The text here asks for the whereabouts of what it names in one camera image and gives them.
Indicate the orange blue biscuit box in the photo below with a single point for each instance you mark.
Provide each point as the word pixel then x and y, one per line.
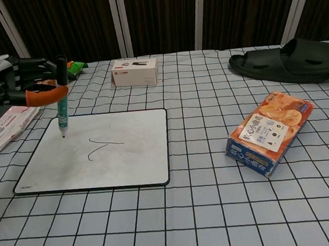
pixel 272 131

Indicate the black rubber slipper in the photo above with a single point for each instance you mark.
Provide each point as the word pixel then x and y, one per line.
pixel 288 61

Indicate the white partition frame post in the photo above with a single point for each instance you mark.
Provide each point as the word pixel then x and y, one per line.
pixel 10 27
pixel 294 8
pixel 201 16
pixel 119 23

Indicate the small white cardboard box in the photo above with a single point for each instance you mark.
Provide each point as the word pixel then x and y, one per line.
pixel 135 72

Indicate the green whiteboard marker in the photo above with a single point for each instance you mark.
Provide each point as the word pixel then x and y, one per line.
pixel 63 111

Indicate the white black checkered tablecloth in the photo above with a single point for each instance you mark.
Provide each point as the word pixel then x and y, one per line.
pixel 189 213

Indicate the white dry-erase board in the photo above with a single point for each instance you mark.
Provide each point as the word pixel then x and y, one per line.
pixel 113 162

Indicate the green orange snack bag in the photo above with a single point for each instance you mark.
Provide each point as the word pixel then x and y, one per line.
pixel 76 66

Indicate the pink wet wipes pack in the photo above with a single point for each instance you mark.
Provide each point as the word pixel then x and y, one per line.
pixel 6 128

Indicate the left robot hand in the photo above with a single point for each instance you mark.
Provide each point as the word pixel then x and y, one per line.
pixel 19 81

